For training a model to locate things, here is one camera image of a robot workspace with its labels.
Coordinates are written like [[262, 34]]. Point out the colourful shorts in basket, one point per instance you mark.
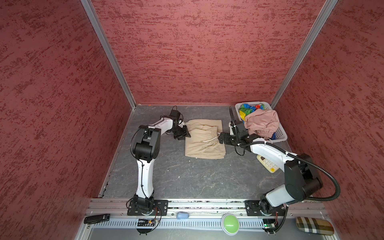
[[246, 109]]

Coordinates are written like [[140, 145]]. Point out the pink shorts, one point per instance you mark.
[[262, 122]]

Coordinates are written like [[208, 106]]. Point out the aluminium front rail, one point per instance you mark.
[[197, 208]]

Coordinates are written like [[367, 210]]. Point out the left circuit board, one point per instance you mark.
[[145, 226]]

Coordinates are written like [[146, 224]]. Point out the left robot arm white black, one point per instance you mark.
[[145, 148]]

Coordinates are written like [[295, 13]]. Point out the circuit board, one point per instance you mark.
[[270, 226], [145, 226]]

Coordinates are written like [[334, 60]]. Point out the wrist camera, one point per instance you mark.
[[176, 116], [227, 139]]

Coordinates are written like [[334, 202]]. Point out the plaid glasses case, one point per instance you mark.
[[315, 226]]

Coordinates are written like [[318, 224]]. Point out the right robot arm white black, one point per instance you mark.
[[301, 179]]

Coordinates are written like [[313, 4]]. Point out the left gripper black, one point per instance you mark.
[[184, 133]]

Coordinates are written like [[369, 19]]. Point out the right circuit board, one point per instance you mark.
[[270, 226]]

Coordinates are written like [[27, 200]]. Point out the small blue oval object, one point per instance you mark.
[[182, 215]]

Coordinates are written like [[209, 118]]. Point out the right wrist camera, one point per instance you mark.
[[227, 139]]

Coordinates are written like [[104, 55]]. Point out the aluminium corner post right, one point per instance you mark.
[[317, 26]]

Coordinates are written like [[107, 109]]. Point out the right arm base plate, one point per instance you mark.
[[255, 209]]

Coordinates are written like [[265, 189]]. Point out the beige shorts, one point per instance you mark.
[[204, 141]]

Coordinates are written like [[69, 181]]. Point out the black flat remote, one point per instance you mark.
[[96, 219]]

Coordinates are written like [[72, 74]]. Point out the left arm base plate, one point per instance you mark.
[[148, 208]]

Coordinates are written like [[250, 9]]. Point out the aluminium corner post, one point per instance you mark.
[[96, 24], [317, 26]]

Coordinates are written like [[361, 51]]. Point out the aluminium corner post left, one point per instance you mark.
[[96, 24]]

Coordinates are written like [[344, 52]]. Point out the cream calculator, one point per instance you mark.
[[268, 165]]

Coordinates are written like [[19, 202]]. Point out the green round button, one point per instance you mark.
[[230, 224]]

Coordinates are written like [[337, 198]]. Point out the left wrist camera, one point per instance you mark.
[[176, 116]]

